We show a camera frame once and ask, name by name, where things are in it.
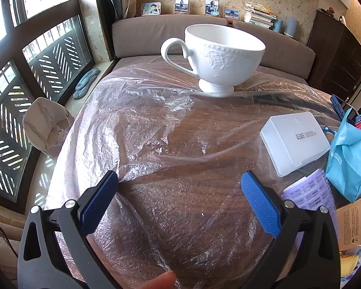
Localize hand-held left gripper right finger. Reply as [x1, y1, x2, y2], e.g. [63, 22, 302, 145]
[241, 171, 341, 289]

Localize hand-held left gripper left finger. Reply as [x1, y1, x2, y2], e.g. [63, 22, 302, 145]
[17, 170, 119, 289]

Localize brown cardboard box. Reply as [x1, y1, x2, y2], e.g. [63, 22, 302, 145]
[335, 199, 361, 252]

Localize person's left hand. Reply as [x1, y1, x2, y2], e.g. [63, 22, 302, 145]
[138, 271, 178, 289]

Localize purple hair roller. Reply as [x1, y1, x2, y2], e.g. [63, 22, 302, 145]
[282, 169, 339, 232]

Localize white plastic box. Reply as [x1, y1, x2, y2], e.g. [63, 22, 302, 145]
[259, 111, 331, 177]

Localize beige cap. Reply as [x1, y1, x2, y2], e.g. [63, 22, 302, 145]
[22, 97, 76, 157]

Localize dark blue tablet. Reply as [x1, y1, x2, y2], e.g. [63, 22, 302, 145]
[330, 94, 357, 121]

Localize window with dark lattice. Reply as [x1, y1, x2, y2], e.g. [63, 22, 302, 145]
[0, 0, 97, 205]

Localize brown sofa back cushion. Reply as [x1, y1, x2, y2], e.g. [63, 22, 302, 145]
[232, 20, 316, 80]
[112, 14, 233, 59]

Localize white ceramic cup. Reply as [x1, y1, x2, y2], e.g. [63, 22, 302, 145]
[160, 23, 266, 97]

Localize dark wooden cabinet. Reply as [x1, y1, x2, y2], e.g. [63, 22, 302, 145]
[307, 9, 361, 103]

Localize large grey cylinder speaker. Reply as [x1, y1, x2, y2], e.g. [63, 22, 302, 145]
[284, 16, 299, 38]

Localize stack of books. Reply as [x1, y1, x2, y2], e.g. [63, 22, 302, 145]
[244, 1, 277, 31]

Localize dark curtain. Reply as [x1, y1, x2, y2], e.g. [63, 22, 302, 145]
[93, 0, 122, 62]

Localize blue fabric drawstring bag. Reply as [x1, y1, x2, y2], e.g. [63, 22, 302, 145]
[325, 107, 361, 204]

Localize small landscape photo frame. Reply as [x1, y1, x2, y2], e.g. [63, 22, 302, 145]
[224, 7, 239, 21]

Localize rounded photo frame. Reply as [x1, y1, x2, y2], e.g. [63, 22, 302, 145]
[141, 2, 161, 16]

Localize portrait photo frame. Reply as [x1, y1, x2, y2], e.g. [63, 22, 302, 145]
[205, 0, 220, 16]

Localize upright clear photo frame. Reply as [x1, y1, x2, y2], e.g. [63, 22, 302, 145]
[174, 0, 190, 14]

